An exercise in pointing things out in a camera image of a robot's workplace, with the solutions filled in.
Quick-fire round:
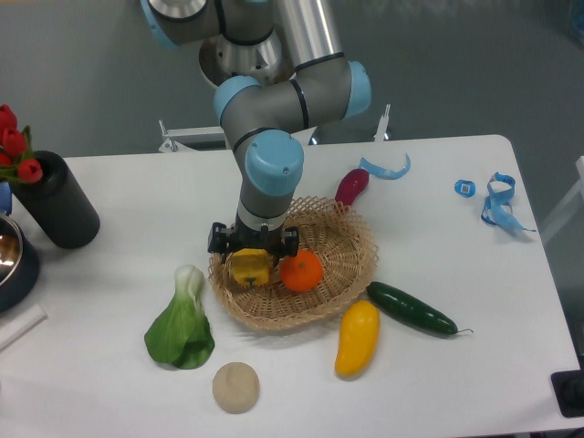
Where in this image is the dark metal bowl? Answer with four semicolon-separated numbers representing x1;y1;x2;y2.
1;214;40;312

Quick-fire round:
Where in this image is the green bok choy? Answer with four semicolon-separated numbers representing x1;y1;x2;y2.
144;265;215;370

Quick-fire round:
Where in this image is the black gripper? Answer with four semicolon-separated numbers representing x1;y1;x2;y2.
207;212;299;267

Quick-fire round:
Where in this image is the white metal base frame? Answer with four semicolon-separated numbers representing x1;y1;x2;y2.
159;103;391;153

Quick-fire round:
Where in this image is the black cylindrical vase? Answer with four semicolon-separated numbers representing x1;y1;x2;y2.
10;151;100;249

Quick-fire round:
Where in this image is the blue object behind vase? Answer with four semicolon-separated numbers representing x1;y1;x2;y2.
0;182;13;215

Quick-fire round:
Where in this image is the curved blue tape strip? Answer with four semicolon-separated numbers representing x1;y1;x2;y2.
359;154;412;181

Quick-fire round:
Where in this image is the yellow bell pepper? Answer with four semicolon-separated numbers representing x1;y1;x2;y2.
232;248;270;288

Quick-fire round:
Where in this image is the woven wicker basket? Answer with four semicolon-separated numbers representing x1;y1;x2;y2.
209;196;378;331

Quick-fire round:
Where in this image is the beige round bun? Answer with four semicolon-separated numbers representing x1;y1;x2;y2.
212;362;260;414

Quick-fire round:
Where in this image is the small blue tape roll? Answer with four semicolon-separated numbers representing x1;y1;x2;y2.
454;179;476;198

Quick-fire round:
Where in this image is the purple eggplant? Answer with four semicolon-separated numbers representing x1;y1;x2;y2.
335;168;370;205

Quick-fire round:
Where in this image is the black device at edge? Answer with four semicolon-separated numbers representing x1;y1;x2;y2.
550;370;583;418

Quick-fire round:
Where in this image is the yellow mango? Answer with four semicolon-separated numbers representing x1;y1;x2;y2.
334;300;381;379

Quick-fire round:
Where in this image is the white frame at right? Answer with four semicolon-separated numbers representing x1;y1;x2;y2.
539;156;583;245

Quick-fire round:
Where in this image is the tangled blue ribbon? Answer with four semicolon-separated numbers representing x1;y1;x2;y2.
480;172;536;233

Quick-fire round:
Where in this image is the green cucumber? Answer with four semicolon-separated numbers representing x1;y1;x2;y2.
366;281;472;338

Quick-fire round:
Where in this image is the red tulip bouquet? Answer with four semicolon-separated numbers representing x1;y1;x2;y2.
1;104;43;184

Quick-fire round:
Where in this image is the white paper strip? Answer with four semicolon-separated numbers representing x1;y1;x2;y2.
0;304;48;350

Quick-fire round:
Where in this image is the orange fruit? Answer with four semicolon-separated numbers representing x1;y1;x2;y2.
279;249;324;293

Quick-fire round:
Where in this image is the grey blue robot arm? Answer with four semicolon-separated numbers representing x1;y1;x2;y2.
141;1;372;259

